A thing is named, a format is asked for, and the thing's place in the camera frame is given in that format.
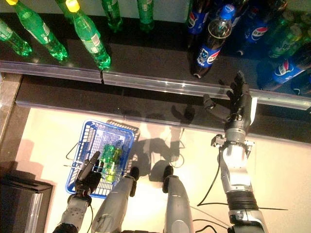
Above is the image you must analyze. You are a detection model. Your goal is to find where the black robot foot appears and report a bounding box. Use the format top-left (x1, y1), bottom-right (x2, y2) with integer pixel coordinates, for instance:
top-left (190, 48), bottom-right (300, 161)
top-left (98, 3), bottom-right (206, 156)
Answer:
top-left (130, 166), bottom-right (140, 182)
top-left (162, 166), bottom-right (175, 182)

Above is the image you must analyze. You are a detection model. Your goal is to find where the dark green soda bottle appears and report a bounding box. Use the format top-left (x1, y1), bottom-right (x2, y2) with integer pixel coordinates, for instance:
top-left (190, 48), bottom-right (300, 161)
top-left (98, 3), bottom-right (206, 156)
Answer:
top-left (283, 4), bottom-right (311, 37)
top-left (267, 13), bottom-right (307, 60)

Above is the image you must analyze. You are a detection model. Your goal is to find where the metal wire basket handle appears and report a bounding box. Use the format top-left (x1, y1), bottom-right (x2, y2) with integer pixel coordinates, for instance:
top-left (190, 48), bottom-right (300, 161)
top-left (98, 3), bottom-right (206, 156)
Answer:
top-left (63, 164), bottom-right (126, 173)
top-left (66, 142), bottom-right (82, 168)

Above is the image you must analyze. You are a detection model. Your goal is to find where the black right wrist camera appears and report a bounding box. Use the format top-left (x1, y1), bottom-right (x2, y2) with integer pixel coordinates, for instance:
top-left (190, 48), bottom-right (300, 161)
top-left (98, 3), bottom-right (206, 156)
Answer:
top-left (210, 134), bottom-right (228, 149)

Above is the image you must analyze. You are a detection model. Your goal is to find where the blue plastic shopping basket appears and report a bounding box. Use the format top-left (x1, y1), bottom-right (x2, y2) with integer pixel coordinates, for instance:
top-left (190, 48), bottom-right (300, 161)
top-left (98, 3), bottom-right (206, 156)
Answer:
top-left (65, 118), bottom-right (136, 199)

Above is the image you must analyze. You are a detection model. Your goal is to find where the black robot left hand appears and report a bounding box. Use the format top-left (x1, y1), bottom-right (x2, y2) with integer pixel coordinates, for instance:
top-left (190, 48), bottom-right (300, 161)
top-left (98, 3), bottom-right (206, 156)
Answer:
top-left (74, 150), bottom-right (105, 195)

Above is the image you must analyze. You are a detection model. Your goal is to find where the grey robot left leg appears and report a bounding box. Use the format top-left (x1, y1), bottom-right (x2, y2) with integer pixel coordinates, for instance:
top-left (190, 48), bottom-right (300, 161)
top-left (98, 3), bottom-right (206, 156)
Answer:
top-left (91, 176), bottom-right (137, 233)

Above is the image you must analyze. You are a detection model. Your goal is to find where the grey robot leg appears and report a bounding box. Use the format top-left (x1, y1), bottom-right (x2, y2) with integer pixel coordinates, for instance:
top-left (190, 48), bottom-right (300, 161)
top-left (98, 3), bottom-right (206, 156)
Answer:
top-left (162, 176), bottom-right (195, 233)
top-left (91, 176), bottom-right (137, 233)

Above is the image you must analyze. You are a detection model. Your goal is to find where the thin black cable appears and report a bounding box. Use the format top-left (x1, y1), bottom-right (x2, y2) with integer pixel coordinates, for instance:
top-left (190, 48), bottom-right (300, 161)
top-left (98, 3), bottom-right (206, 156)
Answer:
top-left (196, 149), bottom-right (229, 207)
top-left (87, 202), bottom-right (94, 230)

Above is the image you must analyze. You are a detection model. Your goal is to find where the grey robot right leg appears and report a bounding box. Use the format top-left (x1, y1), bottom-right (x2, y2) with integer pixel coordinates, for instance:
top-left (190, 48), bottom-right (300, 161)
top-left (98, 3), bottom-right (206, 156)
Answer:
top-left (162, 176), bottom-right (195, 233)

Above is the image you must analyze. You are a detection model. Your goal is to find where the Pepsi bottle cartoon label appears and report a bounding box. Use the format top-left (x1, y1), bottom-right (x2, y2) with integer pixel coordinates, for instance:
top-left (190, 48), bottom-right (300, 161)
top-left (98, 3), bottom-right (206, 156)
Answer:
top-left (191, 3), bottom-right (236, 79)

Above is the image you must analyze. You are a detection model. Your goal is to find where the black robot left foot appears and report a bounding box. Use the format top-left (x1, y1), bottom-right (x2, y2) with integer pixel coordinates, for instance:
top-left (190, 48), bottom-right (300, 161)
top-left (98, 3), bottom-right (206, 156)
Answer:
top-left (130, 166), bottom-right (140, 182)

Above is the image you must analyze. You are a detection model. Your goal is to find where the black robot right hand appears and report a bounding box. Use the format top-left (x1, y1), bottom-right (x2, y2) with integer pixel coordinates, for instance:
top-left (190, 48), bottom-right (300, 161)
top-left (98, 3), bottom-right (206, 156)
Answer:
top-left (203, 70), bottom-right (258, 127)

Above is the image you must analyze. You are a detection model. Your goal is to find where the black cabinet metal trim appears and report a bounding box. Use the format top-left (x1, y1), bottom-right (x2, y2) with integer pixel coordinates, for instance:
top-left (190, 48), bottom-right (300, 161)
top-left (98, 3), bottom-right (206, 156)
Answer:
top-left (0, 169), bottom-right (53, 233)

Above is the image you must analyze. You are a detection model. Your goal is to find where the black robot right foot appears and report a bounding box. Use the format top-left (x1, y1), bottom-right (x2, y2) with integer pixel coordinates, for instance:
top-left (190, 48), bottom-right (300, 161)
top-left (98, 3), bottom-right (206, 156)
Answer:
top-left (162, 166), bottom-right (175, 182)

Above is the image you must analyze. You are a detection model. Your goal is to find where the pale shelf back panel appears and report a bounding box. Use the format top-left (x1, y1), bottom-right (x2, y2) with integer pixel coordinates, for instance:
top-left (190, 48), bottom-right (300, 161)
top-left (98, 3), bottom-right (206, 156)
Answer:
top-left (14, 0), bottom-right (103, 19)
top-left (101, 0), bottom-right (190, 25)

